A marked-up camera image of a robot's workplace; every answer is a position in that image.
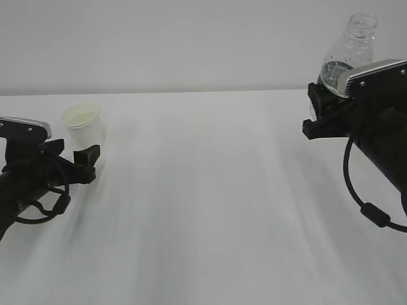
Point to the clear green-label water bottle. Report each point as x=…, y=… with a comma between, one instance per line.
x=353, y=49

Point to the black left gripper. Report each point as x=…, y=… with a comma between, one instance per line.
x=31, y=170

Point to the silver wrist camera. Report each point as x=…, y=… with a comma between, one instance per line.
x=25, y=130
x=379, y=77

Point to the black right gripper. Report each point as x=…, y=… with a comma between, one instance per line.
x=333, y=117

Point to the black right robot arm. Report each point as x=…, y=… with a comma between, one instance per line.
x=389, y=153

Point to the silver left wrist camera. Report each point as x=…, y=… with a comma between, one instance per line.
x=25, y=130

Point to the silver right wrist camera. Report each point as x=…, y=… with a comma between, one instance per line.
x=379, y=77

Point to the white paper cup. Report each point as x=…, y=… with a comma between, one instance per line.
x=83, y=124

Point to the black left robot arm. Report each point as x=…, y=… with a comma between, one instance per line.
x=32, y=212

